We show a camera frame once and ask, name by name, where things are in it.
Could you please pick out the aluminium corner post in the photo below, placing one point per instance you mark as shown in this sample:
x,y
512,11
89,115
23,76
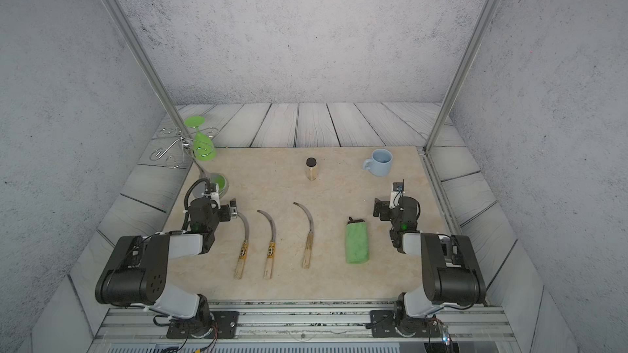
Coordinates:
x,y
124,26
481,27

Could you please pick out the sickle wooden handle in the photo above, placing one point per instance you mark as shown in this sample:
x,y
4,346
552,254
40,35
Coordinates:
x,y
306,261
271,247
240,266

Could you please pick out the right aluminium corner post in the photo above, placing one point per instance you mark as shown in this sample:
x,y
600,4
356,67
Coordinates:
x,y
481,27

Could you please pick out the green plastic wine glass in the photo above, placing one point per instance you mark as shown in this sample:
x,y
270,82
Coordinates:
x,y
203,146

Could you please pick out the green microfiber rag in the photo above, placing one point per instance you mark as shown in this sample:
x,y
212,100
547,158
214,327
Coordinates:
x,y
356,241

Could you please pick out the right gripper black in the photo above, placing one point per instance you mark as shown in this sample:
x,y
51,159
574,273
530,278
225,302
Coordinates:
x,y
386,210

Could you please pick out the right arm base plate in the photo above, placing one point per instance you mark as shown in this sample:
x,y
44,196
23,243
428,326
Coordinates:
x,y
397,324

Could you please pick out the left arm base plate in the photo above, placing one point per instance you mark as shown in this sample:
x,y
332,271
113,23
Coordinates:
x,y
215,325

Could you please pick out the silver metal glass rack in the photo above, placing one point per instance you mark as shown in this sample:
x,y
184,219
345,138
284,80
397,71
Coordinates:
x,y
178,153

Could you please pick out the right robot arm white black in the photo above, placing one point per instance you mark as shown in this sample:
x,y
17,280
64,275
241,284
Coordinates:
x,y
451,276

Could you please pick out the light blue ceramic mug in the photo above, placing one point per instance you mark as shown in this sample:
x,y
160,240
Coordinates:
x,y
380,163

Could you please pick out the small jar black lid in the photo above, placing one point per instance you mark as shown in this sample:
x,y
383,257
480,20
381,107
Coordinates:
x,y
311,169

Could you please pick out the aluminium rail frame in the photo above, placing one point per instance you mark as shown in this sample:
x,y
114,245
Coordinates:
x,y
309,326

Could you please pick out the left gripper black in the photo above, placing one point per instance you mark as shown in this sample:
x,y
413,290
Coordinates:
x,y
226,216

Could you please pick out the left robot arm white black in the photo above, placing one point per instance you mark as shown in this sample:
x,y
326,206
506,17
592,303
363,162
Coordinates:
x,y
136,275

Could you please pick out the left aluminium corner post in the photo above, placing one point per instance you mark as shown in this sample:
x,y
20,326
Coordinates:
x,y
124,26

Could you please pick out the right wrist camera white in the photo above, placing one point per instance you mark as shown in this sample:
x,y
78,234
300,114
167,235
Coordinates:
x,y
397,192

